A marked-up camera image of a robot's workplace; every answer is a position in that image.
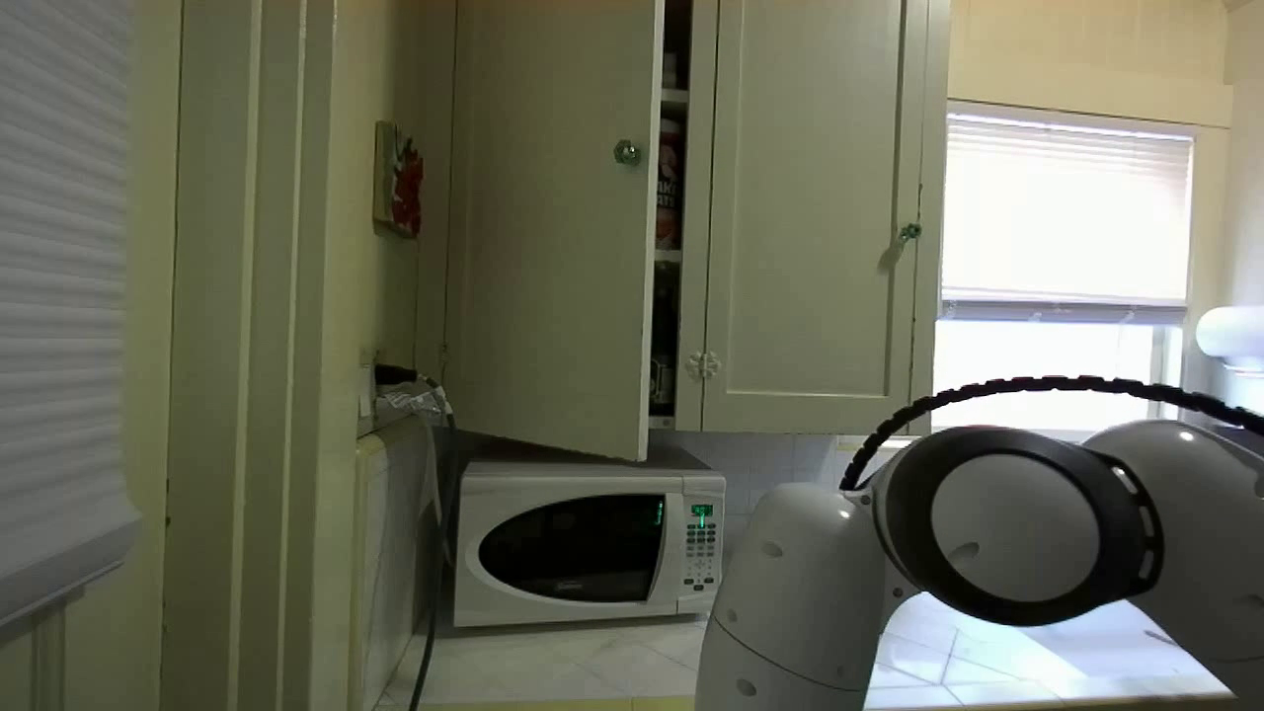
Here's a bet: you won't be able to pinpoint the white door blind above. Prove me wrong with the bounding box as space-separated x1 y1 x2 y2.
0 0 146 640

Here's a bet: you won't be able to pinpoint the stacked pantry goods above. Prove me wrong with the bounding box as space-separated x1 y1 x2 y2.
651 0 695 415

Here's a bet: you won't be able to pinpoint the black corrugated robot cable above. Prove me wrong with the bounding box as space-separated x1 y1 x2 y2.
838 370 1264 493

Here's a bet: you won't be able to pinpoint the open cream cabinet door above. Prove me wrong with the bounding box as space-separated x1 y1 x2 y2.
441 0 667 466

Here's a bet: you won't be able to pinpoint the red wall picture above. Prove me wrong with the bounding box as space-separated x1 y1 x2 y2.
369 118 430 240

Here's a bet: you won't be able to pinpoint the white window blind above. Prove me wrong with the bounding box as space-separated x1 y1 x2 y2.
934 107 1202 324

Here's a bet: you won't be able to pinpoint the cream wall cabinet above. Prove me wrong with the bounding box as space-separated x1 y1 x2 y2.
420 0 954 466

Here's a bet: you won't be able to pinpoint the closed cream cabinet door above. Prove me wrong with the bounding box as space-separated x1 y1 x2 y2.
689 0 929 437

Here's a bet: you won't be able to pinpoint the black power cord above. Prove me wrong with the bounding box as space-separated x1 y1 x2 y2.
401 391 466 711

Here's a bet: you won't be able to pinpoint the white microwave oven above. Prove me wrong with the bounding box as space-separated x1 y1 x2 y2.
448 455 730 636

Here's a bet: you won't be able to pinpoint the cream panelled room door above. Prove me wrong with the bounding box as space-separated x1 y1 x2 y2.
0 0 179 711

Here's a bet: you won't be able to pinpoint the crumpled grey plastic bag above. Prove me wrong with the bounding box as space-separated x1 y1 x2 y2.
356 361 460 441

